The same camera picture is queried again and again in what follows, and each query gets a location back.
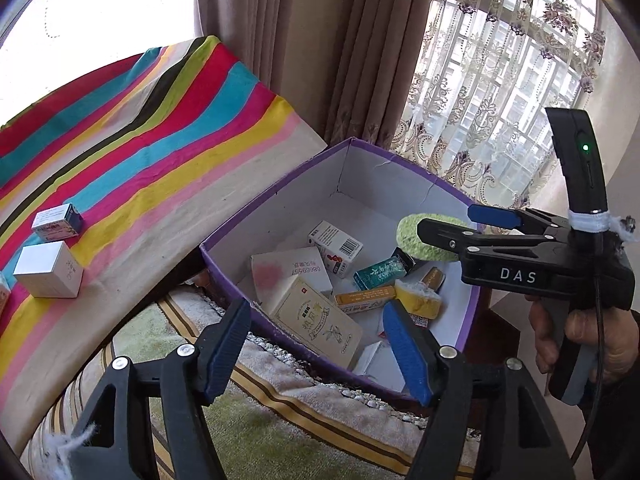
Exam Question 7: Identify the black box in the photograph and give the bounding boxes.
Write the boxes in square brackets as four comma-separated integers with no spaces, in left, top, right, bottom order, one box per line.
[392,246,418,276]

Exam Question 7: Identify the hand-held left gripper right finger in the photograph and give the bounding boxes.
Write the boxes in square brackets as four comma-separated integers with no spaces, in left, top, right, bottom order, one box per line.
[382,300,576,480]

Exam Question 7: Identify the plain white box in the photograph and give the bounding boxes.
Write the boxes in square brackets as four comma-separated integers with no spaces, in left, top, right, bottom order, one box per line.
[12,240,84,299]

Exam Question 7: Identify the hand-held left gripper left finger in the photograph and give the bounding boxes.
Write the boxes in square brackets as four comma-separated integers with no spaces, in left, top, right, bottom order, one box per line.
[65,297,252,480]

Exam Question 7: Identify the white barcode box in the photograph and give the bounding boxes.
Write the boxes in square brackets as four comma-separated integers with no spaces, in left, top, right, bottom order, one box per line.
[307,221,364,278]

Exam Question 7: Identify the silver white box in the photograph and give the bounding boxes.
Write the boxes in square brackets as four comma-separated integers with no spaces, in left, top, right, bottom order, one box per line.
[355,342,407,393]

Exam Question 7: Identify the cream tea box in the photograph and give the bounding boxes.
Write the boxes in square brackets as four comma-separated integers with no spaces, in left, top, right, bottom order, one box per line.
[270,276,365,371]

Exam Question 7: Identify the large white pink box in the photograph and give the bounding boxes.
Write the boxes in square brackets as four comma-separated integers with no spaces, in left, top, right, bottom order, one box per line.
[250,246,333,311]

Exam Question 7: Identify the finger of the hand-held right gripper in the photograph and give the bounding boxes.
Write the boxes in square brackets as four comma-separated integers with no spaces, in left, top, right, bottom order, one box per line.
[417,217,567,263]
[470,205,571,233]

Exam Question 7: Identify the blue white small box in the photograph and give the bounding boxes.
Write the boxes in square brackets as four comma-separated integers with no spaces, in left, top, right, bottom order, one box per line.
[31,203,83,239]

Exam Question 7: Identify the round green sponge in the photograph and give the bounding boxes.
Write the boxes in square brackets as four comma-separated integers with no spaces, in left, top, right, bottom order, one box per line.
[396,213,483,262]

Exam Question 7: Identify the person's right hand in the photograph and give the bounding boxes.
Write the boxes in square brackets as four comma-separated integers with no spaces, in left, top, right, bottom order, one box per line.
[530,305,627,386]

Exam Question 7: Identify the striped colourful cloth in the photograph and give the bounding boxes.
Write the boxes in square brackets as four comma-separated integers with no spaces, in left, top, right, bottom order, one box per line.
[0,35,328,456]

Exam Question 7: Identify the striped beige green towel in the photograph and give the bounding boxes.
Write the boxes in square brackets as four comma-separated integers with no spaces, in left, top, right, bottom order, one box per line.
[20,290,481,480]

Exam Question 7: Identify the gold brown box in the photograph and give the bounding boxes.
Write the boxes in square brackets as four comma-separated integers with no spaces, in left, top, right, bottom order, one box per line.
[417,266,447,291]

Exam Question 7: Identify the yellow orange box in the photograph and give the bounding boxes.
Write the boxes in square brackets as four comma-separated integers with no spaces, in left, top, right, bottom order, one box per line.
[334,284,398,315]

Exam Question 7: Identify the purple cardboard box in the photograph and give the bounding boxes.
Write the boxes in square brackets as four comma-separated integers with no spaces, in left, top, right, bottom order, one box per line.
[200,137,483,403]

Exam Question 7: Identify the yellow sponge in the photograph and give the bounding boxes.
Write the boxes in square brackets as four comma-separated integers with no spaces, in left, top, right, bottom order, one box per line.
[394,280,443,321]

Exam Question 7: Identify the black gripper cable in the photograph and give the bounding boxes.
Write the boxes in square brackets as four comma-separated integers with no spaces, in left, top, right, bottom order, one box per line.
[570,240,608,466]

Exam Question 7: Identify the brown curtain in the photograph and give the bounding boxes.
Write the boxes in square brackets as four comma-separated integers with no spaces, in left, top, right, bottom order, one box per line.
[197,0,281,96]
[325,0,436,161]

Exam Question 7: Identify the embroidered lace curtain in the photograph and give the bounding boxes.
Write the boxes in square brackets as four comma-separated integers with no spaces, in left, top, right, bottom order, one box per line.
[390,0,608,211]

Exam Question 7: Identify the teal box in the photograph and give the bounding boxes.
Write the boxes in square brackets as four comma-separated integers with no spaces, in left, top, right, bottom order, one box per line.
[353,256,408,291]

